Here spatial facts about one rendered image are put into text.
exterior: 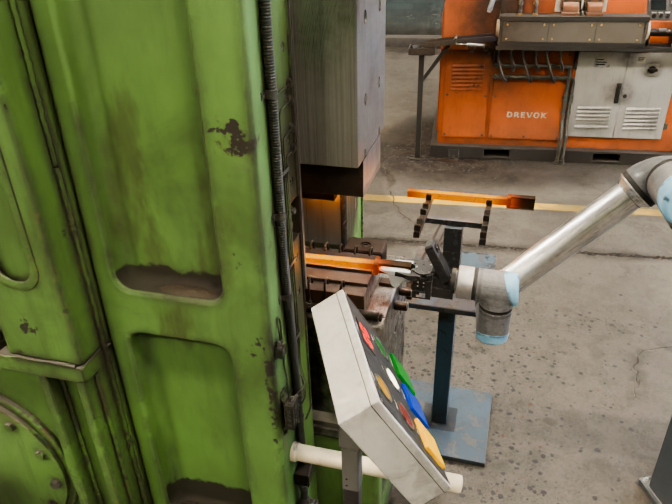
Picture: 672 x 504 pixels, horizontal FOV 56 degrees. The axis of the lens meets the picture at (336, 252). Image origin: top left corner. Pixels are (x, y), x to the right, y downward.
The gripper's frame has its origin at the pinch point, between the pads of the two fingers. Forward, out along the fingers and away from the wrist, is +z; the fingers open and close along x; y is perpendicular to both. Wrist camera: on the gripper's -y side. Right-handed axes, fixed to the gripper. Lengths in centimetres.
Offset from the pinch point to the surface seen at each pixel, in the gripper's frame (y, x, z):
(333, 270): 2.2, -3.0, 14.0
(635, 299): 99, 159, -106
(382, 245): 3.0, 15.9, 3.8
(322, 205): -4.7, 22.8, 24.8
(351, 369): -18, -65, -7
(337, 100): -51, -17, 8
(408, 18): 65, 746, 118
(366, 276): 2.0, -4.0, 4.2
